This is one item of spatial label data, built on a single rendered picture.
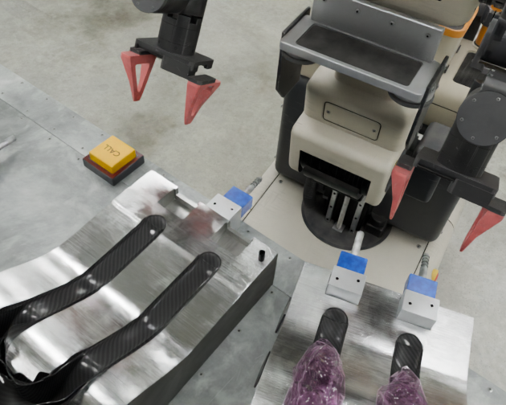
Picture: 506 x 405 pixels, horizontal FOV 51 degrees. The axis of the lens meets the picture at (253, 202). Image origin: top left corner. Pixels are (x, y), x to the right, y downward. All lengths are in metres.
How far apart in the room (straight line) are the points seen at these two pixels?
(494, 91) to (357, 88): 0.51
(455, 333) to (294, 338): 0.24
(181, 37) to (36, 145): 0.44
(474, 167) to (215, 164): 1.55
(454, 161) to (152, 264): 0.43
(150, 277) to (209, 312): 0.10
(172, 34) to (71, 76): 1.84
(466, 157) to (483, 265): 1.41
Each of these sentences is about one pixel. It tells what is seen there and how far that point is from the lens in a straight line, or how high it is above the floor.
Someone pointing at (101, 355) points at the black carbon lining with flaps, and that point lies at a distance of 0.71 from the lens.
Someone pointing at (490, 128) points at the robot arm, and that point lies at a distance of 0.61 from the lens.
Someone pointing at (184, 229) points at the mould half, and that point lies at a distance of 0.82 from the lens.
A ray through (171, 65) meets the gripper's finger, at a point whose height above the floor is 1.08.
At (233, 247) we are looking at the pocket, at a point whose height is 0.86.
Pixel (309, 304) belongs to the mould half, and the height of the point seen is 0.86.
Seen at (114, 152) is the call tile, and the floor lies 0.84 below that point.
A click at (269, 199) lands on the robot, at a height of 0.28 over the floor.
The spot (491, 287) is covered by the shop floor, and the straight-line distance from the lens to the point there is 2.03.
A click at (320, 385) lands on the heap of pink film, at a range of 0.69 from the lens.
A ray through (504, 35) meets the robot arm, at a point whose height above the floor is 1.23.
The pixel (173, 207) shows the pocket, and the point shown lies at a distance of 0.88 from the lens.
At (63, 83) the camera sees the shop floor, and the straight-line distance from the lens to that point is 2.59.
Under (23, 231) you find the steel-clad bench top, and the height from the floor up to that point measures 0.80.
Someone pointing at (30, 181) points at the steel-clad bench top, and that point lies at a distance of 1.05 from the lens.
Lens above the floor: 1.55
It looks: 50 degrees down
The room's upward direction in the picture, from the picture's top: 6 degrees clockwise
